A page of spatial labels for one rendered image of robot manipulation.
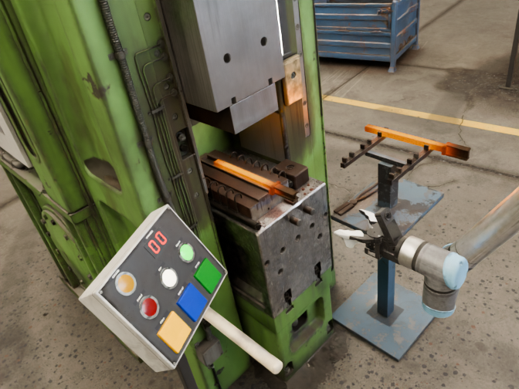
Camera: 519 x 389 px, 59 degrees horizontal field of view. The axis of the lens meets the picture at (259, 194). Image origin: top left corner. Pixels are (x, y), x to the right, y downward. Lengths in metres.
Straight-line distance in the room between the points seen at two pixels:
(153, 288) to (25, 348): 1.78
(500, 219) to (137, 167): 1.02
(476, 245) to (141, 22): 1.10
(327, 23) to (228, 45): 4.11
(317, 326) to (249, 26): 1.41
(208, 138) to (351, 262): 1.21
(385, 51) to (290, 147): 3.48
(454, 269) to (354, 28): 4.22
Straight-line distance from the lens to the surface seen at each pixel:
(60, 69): 1.66
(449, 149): 1.87
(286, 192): 1.57
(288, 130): 1.83
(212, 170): 1.81
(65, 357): 2.74
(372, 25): 5.21
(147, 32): 1.36
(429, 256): 1.32
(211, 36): 1.31
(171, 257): 1.26
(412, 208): 1.98
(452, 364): 2.36
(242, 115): 1.43
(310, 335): 2.22
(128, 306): 1.15
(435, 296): 1.38
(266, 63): 1.47
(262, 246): 1.61
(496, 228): 1.35
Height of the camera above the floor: 1.91
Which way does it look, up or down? 35 degrees down
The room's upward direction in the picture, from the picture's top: 10 degrees counter-clockwise
